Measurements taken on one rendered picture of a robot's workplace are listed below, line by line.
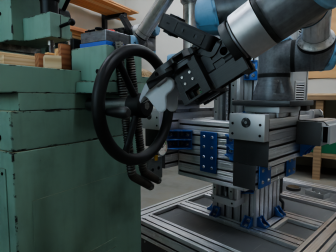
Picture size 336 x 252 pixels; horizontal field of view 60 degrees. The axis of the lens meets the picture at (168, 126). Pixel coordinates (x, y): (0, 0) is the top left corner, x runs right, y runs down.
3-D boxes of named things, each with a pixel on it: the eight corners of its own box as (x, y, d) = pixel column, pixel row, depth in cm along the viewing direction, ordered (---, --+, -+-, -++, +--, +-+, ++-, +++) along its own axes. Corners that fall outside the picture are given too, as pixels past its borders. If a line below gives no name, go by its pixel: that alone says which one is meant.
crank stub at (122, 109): (132, 105, 58) (133, 118, 59) (111, 105, 62) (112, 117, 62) (124, 107, 56) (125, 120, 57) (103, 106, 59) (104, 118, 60)
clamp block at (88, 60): (105, 81, 72) (104, 43, 71) (70, 82, 79) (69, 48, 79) (143, 83, 84) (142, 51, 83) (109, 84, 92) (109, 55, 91)
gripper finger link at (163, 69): (144, 89, 49) (182, 59, 45) (140, 81, 50) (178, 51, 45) (160, 90, 53) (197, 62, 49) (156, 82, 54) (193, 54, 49)
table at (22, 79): (14, 91, 53) (12, 58, 53) (-54, 93, 70) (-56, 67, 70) (183, 94, 103) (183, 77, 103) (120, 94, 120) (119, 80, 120)
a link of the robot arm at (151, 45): (136, 56, 165) (136, 36, 163) (147, 58, 174) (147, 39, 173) (147, 55, 161) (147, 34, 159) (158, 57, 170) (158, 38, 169)
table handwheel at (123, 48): (176, 46, 79) (181, 150, 84) (121, 52, 90) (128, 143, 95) (95, 38, 55) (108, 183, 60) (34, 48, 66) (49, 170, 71)
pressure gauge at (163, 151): (157, 163, 98) (157, 139, 97) (148, 161, 100) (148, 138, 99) (168, 159, 103) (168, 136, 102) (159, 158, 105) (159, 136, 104)
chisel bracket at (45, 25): (50, 42, 82) (49, 10, 81) (23, 46, 90) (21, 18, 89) (72, 45, 88) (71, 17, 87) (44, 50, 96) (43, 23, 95)
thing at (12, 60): (4, 70, 76) (3, 54, 75) (0, 70, 77) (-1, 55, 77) (139, 80, 121) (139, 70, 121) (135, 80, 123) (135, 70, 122)
